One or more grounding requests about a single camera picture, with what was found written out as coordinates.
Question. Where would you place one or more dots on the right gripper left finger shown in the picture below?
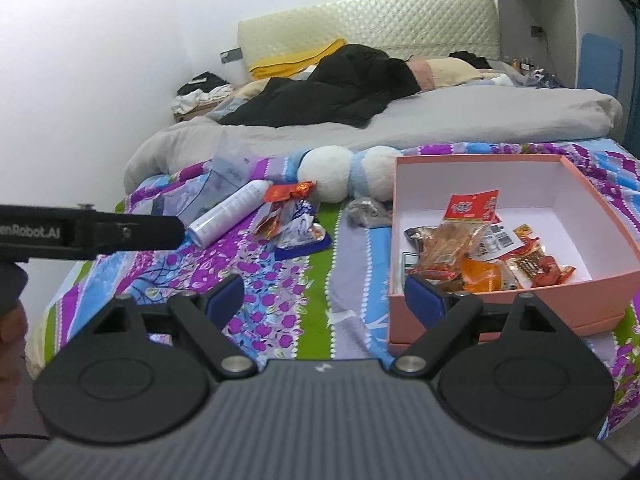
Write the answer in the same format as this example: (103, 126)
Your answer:
(179, 338)

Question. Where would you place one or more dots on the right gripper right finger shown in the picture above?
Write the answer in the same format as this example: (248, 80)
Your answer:
(454, 322)

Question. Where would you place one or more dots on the red noodle snack packet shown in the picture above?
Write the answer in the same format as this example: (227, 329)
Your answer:
(440, 249)

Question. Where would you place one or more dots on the silver shrimp snack bag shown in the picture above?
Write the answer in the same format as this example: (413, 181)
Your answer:
(497, 241)

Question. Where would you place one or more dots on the red yellow snack packet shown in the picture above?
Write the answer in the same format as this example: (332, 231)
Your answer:
(524, 259)

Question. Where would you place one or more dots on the orange snack packet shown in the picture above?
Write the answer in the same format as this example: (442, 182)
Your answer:
(479, 277)

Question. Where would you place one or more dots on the white cylindrical bottle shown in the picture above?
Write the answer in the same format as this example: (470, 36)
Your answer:
(211, 226)

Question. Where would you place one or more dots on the colourful floral bedsheet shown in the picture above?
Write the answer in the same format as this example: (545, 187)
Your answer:
(331, 304)

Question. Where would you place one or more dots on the blue white candy bag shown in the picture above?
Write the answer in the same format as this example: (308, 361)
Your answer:
(300, 234)

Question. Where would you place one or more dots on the grey crumpled plastic wrapper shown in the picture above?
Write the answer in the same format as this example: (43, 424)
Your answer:
(365, 212)

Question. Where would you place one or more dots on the red foil snack wrapper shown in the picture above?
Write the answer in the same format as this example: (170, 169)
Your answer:
(282, 200)

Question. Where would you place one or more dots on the pink cardboard box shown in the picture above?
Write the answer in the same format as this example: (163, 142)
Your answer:
(567, 215)

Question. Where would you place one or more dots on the translucent zip bag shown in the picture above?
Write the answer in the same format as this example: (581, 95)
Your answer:
(230, 167)

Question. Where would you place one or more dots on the white blue plush toy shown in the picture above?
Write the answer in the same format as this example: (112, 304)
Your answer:
(338, 173)

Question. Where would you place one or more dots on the grey duvet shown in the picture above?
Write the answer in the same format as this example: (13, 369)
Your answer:
(491, 114)

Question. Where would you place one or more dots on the beige pillow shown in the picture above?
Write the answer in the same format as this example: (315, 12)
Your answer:
(442, 73)

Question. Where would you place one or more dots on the black clothing pile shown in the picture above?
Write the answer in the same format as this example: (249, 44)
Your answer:
(348, 87)

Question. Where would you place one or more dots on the yellow folded blanket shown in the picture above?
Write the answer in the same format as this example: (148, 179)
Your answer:
(287, 65)

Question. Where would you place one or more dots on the cream padded headboard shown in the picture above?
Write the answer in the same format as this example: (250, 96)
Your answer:
(401, 28)

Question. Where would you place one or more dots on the white cabinet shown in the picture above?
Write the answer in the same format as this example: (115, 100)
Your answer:
(550, 33)

